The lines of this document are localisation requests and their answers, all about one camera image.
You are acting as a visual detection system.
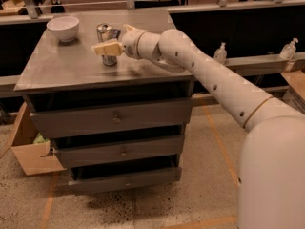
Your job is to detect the grey drawer cabinet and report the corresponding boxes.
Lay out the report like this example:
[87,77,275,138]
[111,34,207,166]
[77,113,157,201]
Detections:
[15,9,194,181]

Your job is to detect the middle grey drawer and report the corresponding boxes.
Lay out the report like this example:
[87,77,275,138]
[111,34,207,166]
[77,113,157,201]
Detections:
[55,135,184,168]

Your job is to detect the brown cardboard box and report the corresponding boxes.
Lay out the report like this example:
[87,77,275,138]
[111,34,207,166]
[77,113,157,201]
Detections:
[0,102,65,176]

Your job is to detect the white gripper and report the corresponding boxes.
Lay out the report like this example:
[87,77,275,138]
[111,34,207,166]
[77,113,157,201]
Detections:
[91,24,146,59]

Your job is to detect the bottom grey drawer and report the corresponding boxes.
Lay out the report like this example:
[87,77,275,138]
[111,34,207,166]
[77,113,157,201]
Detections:
[69,167,182,193]

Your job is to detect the clear sanitizer bottle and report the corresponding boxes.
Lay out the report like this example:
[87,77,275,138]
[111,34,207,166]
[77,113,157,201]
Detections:
[213,42,227,64]

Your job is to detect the white ceramic bowl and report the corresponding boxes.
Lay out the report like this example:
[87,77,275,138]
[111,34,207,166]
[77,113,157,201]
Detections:
[47,16,79,42]

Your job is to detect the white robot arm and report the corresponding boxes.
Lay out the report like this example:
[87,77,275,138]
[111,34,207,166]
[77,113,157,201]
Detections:
[91,25,305,229]

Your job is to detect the green object in box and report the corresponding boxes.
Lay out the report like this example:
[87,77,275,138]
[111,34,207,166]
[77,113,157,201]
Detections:
[33,133,49,144]

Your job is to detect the top grey drawer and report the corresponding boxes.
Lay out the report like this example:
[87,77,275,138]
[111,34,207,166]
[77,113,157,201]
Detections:
[30,98,192,138]

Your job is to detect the grey metal rail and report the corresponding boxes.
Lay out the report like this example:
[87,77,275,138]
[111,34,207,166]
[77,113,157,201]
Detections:
[192,52,305,82]

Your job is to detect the grey drawer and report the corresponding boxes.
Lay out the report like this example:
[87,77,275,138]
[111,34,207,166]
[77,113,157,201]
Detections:
[30,98,192,138]
[69,167,182,193]
[55,135,184,168]

